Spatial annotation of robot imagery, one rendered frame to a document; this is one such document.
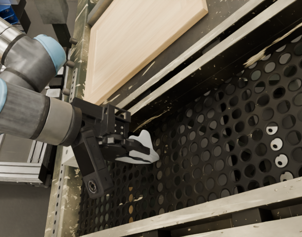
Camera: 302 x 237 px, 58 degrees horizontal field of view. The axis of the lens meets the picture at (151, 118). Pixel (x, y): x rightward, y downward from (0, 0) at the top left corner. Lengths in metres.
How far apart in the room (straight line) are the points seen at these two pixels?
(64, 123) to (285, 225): 0.33
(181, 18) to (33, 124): 0.44
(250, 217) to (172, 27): 0.50
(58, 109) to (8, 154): 1.41
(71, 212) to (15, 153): 1.01
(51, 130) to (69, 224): 0.47
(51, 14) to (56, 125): 1.13
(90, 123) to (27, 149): 1.33
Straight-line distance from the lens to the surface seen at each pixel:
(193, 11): 0.69
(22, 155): 1.81
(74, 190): 0.90
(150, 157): 0.55
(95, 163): 0.47
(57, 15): 1.54
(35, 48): 0.58
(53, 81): 1.30
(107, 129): 0.49
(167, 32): 0.73
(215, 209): 0.40
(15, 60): 0.58
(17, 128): 0.45
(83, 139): 0.47
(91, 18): 1.28
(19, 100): 0.44
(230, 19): 0.50
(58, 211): 0.89
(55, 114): 0.45
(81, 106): 0.50
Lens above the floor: 1.73
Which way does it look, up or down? 60 degrees down
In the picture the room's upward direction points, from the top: straight up
